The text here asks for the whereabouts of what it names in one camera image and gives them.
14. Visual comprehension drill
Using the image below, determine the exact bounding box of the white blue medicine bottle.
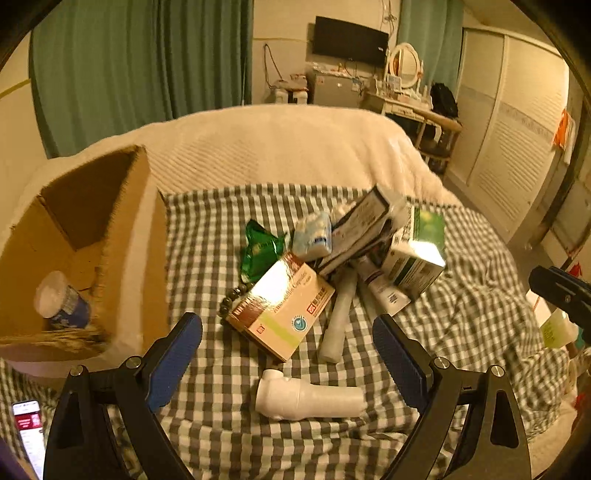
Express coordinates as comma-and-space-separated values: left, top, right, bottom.
33, 271, 90, 330

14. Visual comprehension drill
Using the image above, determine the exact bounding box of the green white carton box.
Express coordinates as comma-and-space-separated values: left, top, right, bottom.
381, 206, 446, 300

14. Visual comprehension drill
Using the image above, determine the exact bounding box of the white BOP toothpaste tube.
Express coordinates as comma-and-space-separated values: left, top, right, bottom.
353, 256, 411, 316

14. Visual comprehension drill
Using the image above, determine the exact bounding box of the white inhaler device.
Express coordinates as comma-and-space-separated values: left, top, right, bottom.
256, 369, 367, 421

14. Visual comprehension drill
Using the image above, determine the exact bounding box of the dark bead bracelet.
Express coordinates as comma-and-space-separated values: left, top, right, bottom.
217, 281, 256, 326

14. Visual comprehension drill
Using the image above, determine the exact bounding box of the white foam tube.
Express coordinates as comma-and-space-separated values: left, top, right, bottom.
318, 266, 358, 364

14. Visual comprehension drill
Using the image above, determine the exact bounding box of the red yellow medicine box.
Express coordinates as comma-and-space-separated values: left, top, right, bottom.
228, 252, 335, 362

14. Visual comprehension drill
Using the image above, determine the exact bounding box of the green foil snack packet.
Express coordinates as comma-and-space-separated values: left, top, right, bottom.
240, 219, 286, 283

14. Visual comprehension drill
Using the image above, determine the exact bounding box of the blue white tissue pack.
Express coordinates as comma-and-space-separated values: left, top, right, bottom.
291, 211, 332, 262

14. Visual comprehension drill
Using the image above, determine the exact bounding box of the smartphone with red screen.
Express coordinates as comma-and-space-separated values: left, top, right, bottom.
12, 400, 45, 479

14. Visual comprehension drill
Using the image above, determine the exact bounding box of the brown cardboard box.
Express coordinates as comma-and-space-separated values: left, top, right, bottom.
1, 146, 168, 379

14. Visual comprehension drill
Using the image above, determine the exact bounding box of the wooden dressing table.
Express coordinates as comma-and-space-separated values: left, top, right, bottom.
360, 92, 463, 177

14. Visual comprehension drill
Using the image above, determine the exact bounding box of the white wardrobe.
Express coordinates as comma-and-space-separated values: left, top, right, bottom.
448, 27, 569, 241

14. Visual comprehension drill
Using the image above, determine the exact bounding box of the black bag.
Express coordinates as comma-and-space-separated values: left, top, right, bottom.
431, 83, 459, 119

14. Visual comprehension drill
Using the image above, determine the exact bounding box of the white round mirror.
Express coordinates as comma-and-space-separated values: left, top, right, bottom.
386, 42, 423, 90

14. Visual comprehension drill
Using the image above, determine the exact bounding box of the green curtain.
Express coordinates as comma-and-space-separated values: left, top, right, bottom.
398, 0, 464, 91
29, 1, 253, 158

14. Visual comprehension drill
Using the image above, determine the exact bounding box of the cream quilted bed cover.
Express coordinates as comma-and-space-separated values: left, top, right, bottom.
1, 104, 460, 238

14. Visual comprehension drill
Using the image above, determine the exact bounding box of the grey cabinet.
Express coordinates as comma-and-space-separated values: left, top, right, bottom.
307, 70, 363, 109

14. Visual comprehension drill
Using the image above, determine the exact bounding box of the black wall television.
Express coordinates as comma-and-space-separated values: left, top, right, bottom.
312, 16, 389, 67

